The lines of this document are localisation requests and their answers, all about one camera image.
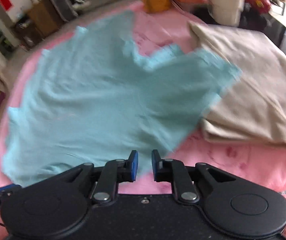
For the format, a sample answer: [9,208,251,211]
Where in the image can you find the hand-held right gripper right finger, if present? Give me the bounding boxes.
[152,149,236,205]

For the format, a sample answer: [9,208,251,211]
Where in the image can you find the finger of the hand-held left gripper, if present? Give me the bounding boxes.
[0,184,23,197]

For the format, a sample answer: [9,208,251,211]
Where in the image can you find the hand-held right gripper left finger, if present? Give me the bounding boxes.
[55,150,139,205]

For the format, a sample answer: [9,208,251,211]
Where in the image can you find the light blue t-shirt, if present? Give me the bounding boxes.
[1,11,243,188]

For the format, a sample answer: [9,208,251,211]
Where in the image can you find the pink printed blanket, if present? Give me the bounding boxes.
[0,0,286,240]

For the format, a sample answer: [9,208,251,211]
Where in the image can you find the beige shirt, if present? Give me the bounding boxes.
[188,21,286,151]

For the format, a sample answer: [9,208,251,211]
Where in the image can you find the wooden cabinet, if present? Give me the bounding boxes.
[27,0,64,38]

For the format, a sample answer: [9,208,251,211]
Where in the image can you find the white bucket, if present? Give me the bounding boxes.
[206,0,246,27]

